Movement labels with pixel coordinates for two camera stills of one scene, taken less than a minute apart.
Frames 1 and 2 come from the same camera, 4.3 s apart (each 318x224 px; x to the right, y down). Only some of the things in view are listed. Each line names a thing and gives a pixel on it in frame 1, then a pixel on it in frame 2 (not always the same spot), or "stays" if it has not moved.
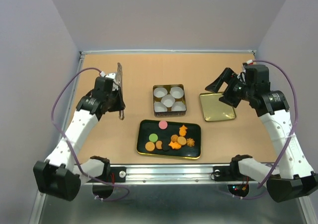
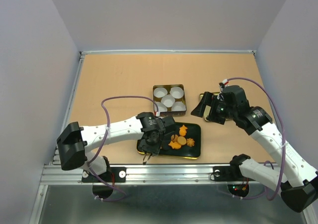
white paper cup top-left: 160,92 stays
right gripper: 225,76 -> 207,100
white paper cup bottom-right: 178,106 stays
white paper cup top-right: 177,92 stays
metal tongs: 120,83 -> 144,163
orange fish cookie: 182,130 stays
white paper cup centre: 168,100 stays
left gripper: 120,105 -> 154,149
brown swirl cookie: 174,138 stays
